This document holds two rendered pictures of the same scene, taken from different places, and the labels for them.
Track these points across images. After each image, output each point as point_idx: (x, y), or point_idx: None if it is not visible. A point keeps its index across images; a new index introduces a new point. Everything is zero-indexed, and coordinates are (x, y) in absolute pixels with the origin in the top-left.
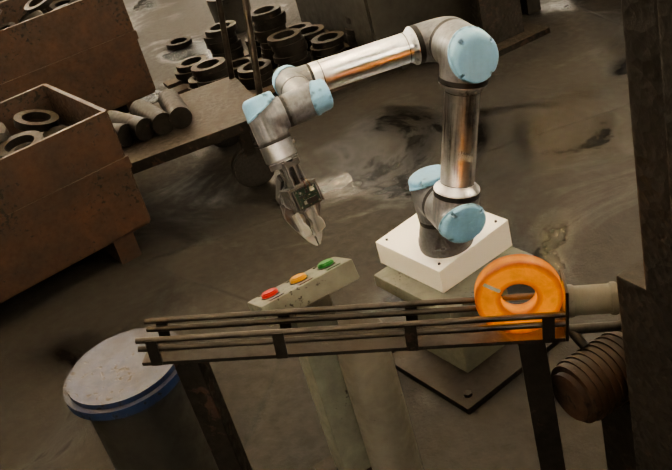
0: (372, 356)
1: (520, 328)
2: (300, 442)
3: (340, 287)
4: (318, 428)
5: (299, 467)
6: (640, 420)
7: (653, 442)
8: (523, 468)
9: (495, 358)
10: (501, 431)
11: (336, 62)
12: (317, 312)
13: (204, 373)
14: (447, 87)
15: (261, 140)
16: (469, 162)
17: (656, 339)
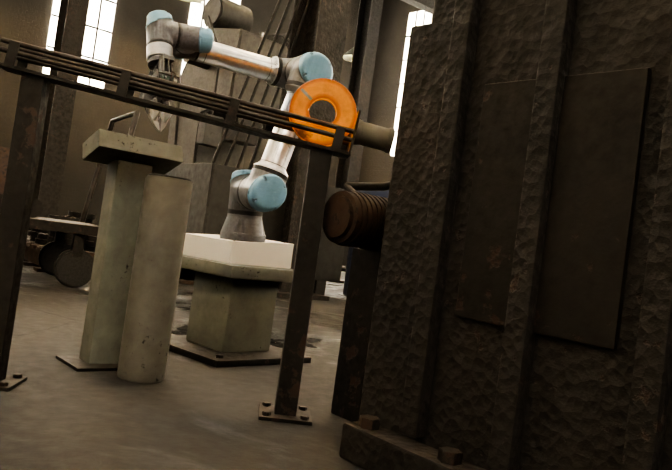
0: (176, 192)
1: (318, 131)
2: (48, 349)
3: (165, 158)
4: (70, 349)
5: (41, 355)
6: (400, 159)
7: (407, 174)
8: (256, 388)
9: (248, 353)
10: (242, 376)
11: (219, 44)
12: (161, 86)
13: (42, 98)
14: (291, 84)
15: (152, 37)
16: (288, 147)
17: (431, 62)
